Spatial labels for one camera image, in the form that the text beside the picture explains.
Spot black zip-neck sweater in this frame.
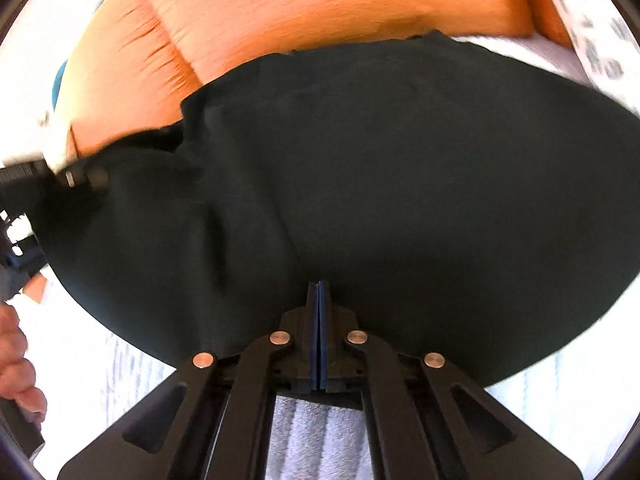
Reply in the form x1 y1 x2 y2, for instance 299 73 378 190
30 32 639 386

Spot left hand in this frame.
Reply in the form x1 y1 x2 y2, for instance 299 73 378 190
0 302 48 427

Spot orange pillow at left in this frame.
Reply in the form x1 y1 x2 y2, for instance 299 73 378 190
58 0 202 156

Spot large orange pillow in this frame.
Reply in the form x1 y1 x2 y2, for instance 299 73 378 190
145 0 534 81

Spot orange pillow at right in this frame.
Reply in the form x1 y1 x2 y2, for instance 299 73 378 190
527 0 573 48

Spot white blue floral pillow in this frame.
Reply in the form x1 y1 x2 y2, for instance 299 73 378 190
551 0 639 114

